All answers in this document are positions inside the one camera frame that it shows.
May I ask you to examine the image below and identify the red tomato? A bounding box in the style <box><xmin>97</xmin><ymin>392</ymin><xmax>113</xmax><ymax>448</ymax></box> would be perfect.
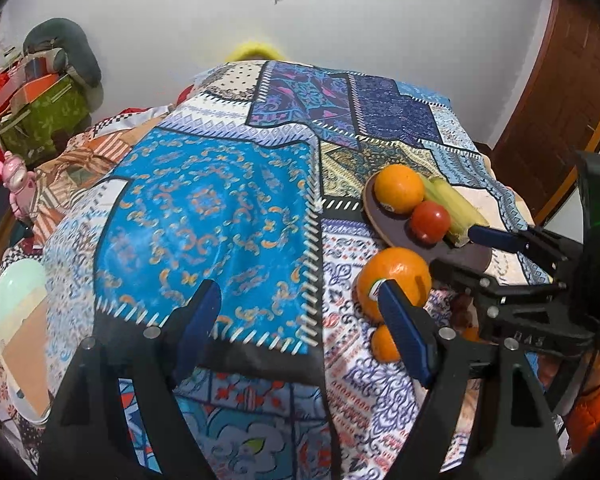
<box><xmin>409</xmin><ymin>200</ymin><xmax>452</xmax><ymax>245</ymax></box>

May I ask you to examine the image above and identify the green patterned box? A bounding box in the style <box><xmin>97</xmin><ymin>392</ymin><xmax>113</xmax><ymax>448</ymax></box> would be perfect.
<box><xmin>0</xmin><ymin>75</ymin><xmax>91</xmax><ymax>167</ymax></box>

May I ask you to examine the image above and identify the patchwork patterned bed cover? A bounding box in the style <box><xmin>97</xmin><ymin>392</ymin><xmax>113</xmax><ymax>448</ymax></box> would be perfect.
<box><xmin>28</xmin><ymin>61</ymin><xmax>532</xmax><ymax>479</ymax></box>

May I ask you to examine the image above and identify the mint green round object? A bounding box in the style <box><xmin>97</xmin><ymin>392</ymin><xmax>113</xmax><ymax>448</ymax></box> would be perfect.
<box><xmin>0</xmin><ymin>258</ymin><xmax>46</xmax><ymax>323</ymax></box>

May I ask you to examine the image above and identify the brown wooden door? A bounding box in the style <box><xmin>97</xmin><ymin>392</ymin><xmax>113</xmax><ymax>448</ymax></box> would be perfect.
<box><xmin>492</xmin><ymin>0</ymin><xmax>600</xmax><ymax>223</ymax></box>

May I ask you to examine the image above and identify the brown round plate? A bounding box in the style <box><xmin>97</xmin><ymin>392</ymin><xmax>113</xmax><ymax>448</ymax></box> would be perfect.
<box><xmin>362</xmin><ymin>174</ymin><xmax>492</xmax><ymax>272</ymax></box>

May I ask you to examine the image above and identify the red orange gift box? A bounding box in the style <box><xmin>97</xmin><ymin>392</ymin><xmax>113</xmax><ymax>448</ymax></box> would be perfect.
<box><xmin>0</xmin><ymin>58</ymin><xmax>59</xmax><ymax>116</ymax></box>

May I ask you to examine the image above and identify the corn cob in husk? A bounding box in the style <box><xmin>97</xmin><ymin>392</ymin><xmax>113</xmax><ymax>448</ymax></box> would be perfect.
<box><xmin>420</xmin><ymin>176</ymin><xmax>490</xmax><ymax>247</ymax></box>

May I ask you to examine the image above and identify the orange on plate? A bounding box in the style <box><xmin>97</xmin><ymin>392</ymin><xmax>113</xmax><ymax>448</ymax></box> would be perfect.
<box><xmin>373</xmin><ymin>164</ymin><xmax>425</xmax><ymax>214</ymax></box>

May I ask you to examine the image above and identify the orange with sticker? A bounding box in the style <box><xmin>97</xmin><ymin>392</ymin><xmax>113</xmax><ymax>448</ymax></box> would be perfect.
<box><xmin>356</xmin><ymin>247</ymin><xmax>432</xmax><ymax>324</ymax></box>

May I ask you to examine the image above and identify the yellow fluffy pillow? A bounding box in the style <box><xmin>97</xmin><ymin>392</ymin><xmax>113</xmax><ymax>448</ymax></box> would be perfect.
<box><xmin>226</xmin><ymin>41</ymin><xmax>286</xmax><ymax>63</ymax></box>

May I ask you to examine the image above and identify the pink plush toy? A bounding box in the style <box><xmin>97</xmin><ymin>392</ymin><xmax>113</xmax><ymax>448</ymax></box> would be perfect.
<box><xmin>0</xmin><ymin>151</ymin><xmax>36</xmax><ymax>221</ymax></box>

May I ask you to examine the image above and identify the dark green neck pillow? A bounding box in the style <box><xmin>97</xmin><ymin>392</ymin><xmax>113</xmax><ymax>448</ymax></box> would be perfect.
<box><xmin>22</xmin><ymin>18</ymin><xmax>102</xmax><ymax>88</ymax></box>

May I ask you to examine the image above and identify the small orange tangerine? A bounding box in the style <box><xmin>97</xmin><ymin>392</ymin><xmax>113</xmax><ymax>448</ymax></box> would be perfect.
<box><xmin>370</xmin><ymin>324</ymin><xmax>401</xmax><ymax>364</ymax></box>

